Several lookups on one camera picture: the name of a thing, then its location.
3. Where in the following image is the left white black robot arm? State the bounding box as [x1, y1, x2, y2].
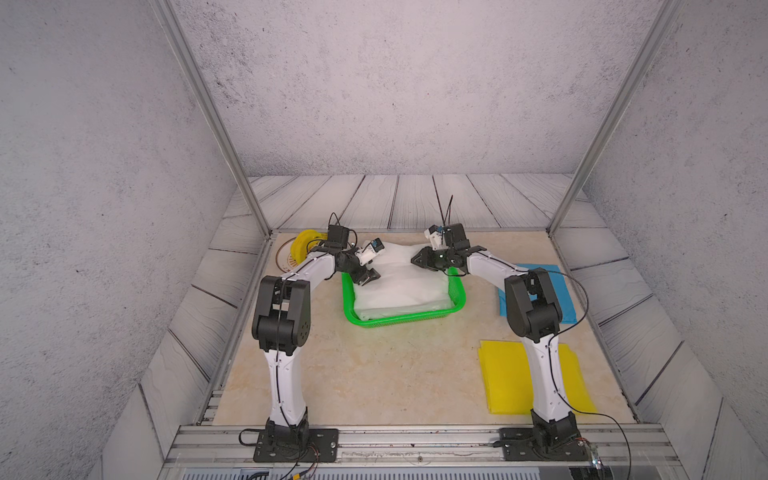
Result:
[252, 224, 385, 450]

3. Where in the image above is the yellow banana bunch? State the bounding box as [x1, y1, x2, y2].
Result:
[290, 229, 327, 265]

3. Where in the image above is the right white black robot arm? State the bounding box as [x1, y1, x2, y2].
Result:
[411, 223, 585, 454]

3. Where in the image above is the round patterned plate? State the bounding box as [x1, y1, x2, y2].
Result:
[275, 237, 298, 273]

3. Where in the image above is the aluminium front rail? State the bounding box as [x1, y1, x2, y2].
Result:
[163, 424, 687, 479]

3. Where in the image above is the right aluminium frame post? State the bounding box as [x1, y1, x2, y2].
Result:
[546, 0, 683, 238]

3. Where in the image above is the green plastic basket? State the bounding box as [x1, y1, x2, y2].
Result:
[341, 267, 467, 328]

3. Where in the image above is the white raincoat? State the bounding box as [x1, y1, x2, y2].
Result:
[354, 241, 451, 320]

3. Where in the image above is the yellow raincoat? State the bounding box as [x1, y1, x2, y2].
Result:
[478, 340, 596, 415]

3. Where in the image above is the aluminium frame post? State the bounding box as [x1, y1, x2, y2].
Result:
[546, 0, 683, 238]
[151, 0, 272, 237]

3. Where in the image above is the blue folded raincoat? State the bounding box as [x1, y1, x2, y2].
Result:
[519, 264, 578, 328]

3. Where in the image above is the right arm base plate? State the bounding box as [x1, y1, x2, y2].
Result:
[492, 427, 591, 463]

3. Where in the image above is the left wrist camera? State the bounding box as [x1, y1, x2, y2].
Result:
[356, 238, 385, 265]

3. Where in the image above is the left aluminium frame post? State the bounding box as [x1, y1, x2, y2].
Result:
[151, 0, 272, 237]

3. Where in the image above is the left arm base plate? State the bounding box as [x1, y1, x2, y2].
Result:
[253, 426, 339, 463]

